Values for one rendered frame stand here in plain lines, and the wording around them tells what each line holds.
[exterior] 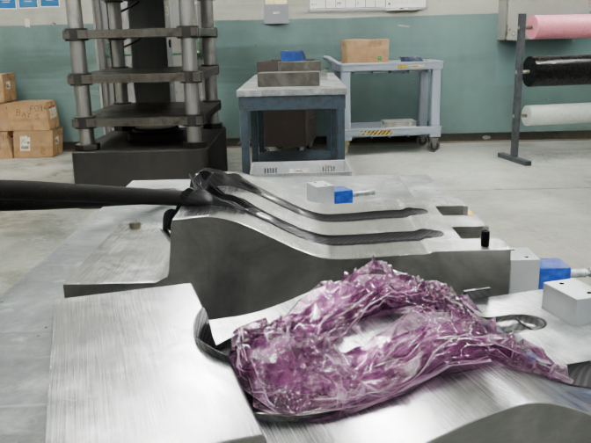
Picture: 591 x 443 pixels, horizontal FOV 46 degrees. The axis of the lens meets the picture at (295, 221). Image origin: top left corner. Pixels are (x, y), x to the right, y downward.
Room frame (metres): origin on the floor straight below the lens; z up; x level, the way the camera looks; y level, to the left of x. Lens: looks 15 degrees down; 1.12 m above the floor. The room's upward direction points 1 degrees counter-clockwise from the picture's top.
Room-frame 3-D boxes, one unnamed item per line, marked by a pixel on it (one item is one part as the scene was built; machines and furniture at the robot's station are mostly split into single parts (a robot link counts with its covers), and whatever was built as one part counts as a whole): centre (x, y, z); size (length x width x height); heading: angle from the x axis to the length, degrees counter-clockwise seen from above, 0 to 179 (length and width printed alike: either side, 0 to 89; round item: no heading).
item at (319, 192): (1.29, -0.09, 0.83); 0.13 x 0.05 x 0.05; 111
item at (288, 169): (4.15, -0.04, 0.28); 0.61 x 0.41 x 0.15; 89
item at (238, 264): (0.86, 0.01, 0.87); 0.50 x 0.26 x 0.14; 89
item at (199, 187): (0.85, 0.00, 0.92); 0.35 x 0.16 x 0.09; 89
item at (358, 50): (6.87, -0.70, 0.94); 0.41 x 0.33 x 0.29; 97
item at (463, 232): (0.80, -0.22, 0.87); 0.05 x 0.05 x 0.04; 89
